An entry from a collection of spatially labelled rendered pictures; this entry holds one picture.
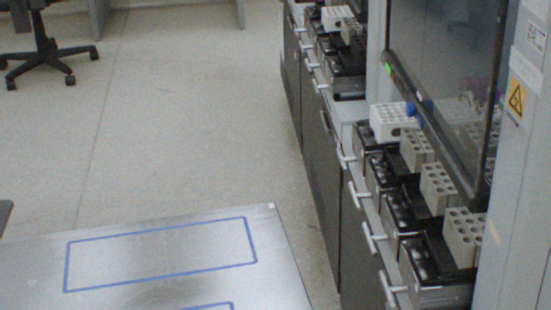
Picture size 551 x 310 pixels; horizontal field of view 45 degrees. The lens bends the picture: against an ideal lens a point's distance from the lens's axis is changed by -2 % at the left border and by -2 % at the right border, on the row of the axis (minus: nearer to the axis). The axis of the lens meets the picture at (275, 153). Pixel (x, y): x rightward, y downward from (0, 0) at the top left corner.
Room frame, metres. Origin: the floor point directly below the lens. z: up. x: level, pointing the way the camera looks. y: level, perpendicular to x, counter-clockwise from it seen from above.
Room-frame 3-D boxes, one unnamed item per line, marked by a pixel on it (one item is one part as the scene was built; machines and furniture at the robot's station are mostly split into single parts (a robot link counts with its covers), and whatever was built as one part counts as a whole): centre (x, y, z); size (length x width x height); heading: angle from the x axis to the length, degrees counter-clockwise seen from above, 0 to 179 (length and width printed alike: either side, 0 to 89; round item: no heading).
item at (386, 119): (1.39, -0.38, 0.83); 0.30 x 0.10 x 0.06; 95
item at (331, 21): (2.10, -0.32, 0.83); 0.30 x 0.10 x 0.06; 95
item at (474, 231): (0.93, -0.34, 0.85); 0.12 x 0.02 x 0.06; 5
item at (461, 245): (0.93, -0.32, 0.85); 0.12 x 0.02 x 0.06; 4
